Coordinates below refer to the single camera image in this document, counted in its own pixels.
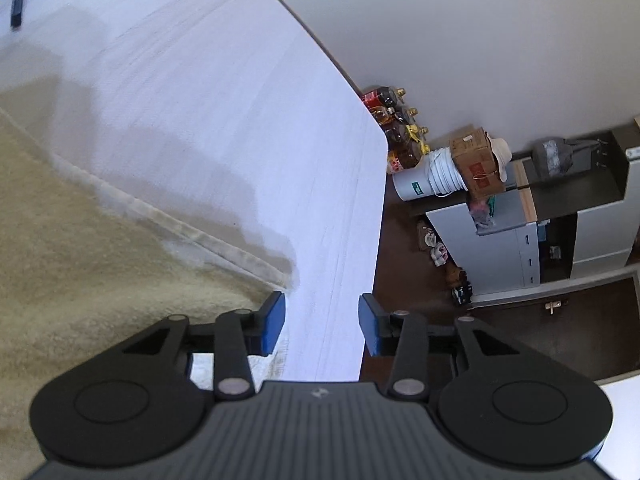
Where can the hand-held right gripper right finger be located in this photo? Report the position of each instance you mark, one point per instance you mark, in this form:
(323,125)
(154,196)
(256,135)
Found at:
(369,327)

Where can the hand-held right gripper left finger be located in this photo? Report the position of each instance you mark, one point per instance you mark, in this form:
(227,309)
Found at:
(272,322)

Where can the beige towel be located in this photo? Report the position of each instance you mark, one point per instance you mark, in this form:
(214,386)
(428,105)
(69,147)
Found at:
(75,260)

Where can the dark shoe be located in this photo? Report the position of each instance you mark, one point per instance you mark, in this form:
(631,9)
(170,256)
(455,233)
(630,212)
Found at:
(463,294)
(457,277)

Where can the grey cabinet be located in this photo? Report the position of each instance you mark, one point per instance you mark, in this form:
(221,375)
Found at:
(480,260)

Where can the white plastic bucket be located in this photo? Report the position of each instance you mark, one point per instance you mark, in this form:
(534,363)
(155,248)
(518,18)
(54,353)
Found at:
(425,180)

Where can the colourful crumpled cloth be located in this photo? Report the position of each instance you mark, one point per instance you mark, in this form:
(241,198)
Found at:
(481,212)

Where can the brown cardboard box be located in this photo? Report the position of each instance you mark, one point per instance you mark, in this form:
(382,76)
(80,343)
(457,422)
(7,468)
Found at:
(475,162)

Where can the beige hat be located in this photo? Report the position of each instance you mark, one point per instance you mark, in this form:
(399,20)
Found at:
(501,157)

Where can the dark soda bottle red label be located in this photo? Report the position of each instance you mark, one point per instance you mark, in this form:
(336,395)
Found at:
(381,96)

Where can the white side cabinet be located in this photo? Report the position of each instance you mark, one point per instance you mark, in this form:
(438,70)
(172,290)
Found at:
(600,240)

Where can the grey bag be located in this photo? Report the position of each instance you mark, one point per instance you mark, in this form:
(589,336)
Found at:
(552,157)

